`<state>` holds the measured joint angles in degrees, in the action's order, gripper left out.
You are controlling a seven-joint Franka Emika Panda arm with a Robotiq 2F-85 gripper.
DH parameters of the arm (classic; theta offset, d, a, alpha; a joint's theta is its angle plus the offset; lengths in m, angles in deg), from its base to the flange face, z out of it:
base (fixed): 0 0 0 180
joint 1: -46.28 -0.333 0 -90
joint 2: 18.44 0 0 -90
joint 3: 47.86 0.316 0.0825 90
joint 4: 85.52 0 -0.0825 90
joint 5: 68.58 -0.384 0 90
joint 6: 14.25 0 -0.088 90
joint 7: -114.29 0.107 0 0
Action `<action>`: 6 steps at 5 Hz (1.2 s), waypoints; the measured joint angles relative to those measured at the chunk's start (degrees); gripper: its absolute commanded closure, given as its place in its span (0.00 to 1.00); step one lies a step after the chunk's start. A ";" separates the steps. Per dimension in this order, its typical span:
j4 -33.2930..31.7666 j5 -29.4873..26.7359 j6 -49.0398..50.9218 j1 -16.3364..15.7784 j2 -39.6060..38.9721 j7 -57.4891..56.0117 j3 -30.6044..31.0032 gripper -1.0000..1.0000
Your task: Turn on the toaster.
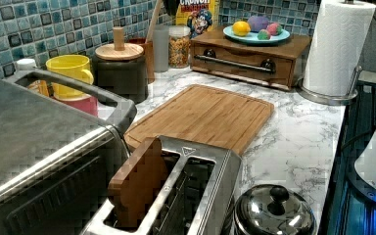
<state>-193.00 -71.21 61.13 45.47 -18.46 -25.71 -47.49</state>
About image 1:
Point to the brown toast slice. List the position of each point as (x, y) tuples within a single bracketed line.
[(135, 186)]

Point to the frosted grey tumbler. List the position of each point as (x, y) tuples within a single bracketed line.
[(160, 43)]

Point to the wooden drawer box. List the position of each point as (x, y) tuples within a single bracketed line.
[(277, 65)]

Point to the red cup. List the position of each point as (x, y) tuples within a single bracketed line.
[(85, 103)]

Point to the bamboo cutting board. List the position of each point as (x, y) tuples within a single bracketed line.
[(206, 115)]

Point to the cereal box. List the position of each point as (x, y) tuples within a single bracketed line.
[(199, 16)]

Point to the small green pink toy fruit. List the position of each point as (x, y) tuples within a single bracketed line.
[(264, 34)]

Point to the steel paper towel holder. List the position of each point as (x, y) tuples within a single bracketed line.
[(323, 99)]

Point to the light blue plate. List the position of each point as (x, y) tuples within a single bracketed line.
[(252, 38)]

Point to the stainless steel toaster oven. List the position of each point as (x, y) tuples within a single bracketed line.
[(55, 160)]

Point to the yellow lemon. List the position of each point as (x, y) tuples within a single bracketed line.
[(241, 28)]

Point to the yellow mug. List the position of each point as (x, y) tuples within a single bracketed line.
[(73, 66)]

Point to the purple toy fruit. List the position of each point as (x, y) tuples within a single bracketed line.
[(257, 23)]

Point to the brown wooden utensil holder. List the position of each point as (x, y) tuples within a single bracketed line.
[(148, 54)]

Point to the black canister with wooden lid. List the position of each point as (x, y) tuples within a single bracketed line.
[(120, 67)]

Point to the white paper towel roll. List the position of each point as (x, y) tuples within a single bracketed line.
[(336, 45)]

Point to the glass jar of cereal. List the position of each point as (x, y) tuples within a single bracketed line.
[(178, 46)]

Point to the steel pot with lid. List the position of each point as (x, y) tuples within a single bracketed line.
[(269, 209)]

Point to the wooden utensil handle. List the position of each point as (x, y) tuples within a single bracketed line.
[(153, 21)]

